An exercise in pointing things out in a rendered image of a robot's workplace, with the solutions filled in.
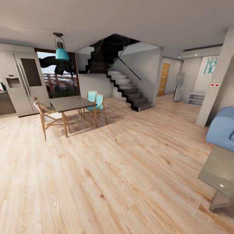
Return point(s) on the straight chair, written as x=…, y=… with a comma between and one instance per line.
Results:
x=91, y=95
x=49, y=117
x=100, y=105
x=50, y=109

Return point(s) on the fridge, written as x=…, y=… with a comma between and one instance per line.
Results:
x=23, y=78

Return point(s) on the standing mirror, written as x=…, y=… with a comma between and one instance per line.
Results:
x=178, y=87

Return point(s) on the room light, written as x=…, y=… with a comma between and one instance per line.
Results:
x=61, y=53

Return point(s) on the sofa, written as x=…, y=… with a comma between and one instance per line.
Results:
x=221, y=130

